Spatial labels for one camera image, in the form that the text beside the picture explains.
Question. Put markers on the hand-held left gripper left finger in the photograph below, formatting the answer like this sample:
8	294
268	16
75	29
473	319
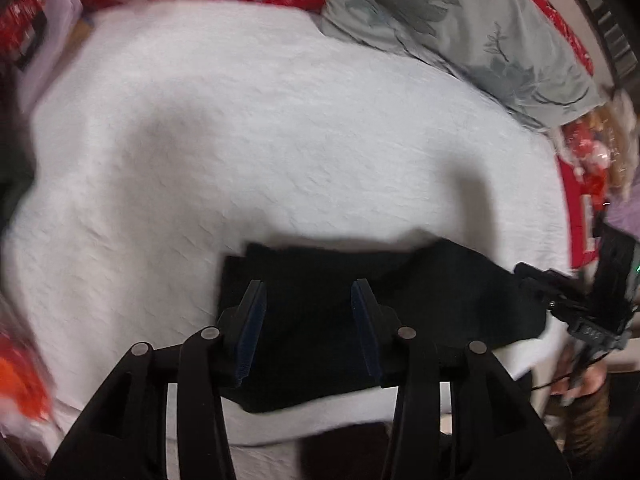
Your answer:
250	340

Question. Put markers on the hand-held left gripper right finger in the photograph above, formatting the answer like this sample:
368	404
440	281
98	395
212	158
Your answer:
367	340

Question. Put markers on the black pants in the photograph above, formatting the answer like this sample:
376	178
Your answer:
310	280

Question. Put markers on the grey floral pillow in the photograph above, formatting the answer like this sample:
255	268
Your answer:
450	25

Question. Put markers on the purple cloth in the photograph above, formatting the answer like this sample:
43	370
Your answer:
625	217

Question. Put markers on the person's right hand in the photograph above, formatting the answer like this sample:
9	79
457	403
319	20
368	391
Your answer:
592	380

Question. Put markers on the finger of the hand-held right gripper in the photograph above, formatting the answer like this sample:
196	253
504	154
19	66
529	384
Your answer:
537	272
560	302

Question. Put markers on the white quilted bedspread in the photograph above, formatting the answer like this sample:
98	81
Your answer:
250	135

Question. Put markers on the orange red cloth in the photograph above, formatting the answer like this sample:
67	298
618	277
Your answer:
22	380

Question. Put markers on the clear bag of toys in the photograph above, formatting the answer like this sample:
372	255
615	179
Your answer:
600	145

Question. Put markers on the metal window grille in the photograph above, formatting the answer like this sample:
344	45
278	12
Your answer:
607	20

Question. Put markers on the white paper sheets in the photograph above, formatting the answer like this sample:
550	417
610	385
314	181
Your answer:
60	30

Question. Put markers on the black bag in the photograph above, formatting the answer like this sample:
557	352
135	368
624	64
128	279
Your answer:
15	170

